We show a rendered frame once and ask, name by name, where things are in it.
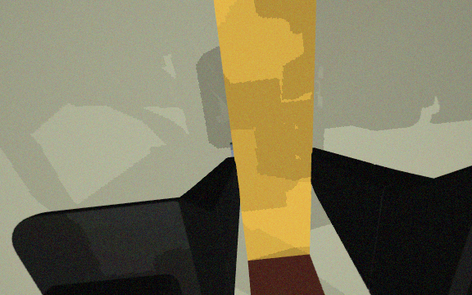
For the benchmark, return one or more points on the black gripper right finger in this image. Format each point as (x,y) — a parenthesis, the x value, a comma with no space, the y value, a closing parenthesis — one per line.
(406,234)

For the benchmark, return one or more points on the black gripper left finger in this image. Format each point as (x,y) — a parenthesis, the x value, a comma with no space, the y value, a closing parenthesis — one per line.
(193,237)

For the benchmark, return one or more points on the yellow bar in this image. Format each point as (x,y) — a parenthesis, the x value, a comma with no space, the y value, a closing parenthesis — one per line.
(267,50)

